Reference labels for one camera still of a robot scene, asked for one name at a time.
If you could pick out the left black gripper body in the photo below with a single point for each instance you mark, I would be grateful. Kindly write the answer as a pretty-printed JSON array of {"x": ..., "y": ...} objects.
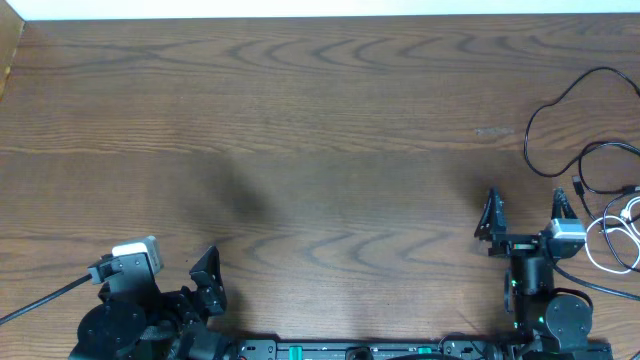
[{"x": 189, "y": 295}]

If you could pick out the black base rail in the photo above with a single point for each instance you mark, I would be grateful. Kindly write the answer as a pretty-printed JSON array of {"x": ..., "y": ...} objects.
[{"x": 455, "y": 346}]

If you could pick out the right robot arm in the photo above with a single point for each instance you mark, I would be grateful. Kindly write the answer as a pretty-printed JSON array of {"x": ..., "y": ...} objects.
[{"x": 550, "y": 322}]

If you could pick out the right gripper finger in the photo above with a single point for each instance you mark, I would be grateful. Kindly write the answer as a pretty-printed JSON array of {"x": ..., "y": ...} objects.
[
  {"x": 561, "y": 208},
  {"x": 493, "y": 221}
]

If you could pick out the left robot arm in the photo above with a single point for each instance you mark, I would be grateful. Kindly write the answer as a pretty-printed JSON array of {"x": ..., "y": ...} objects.
[{"x": 136, "y": 320}]

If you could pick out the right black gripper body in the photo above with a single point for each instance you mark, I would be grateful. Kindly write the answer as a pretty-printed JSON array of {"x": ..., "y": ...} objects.
[{"x": 515, "y": 246}]

